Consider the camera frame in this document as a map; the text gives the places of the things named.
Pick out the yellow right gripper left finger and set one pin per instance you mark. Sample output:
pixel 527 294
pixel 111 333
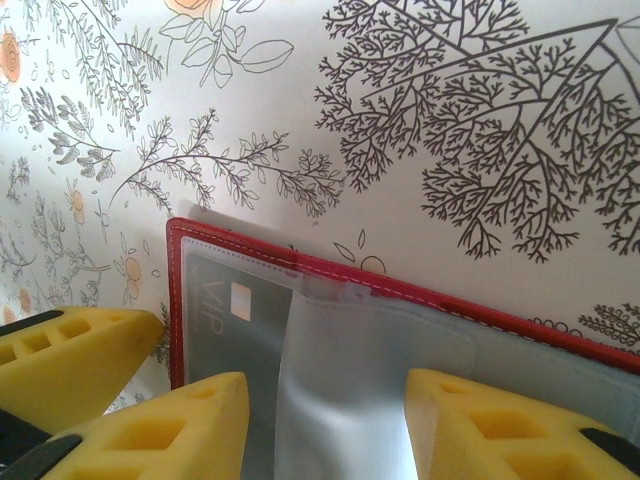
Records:
pixel 190 440

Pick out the black credit card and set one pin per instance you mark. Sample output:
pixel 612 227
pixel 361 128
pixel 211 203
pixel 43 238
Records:
pixel 215 320

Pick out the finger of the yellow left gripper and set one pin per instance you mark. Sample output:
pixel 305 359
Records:
pixel 75 370

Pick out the floral patterned table cover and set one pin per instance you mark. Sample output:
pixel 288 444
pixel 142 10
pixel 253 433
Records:
pixel 250 125

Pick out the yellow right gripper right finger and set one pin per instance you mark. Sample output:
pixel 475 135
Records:
pixel 475 440

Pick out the red square block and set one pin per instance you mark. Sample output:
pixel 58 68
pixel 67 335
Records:
pixel 176 300

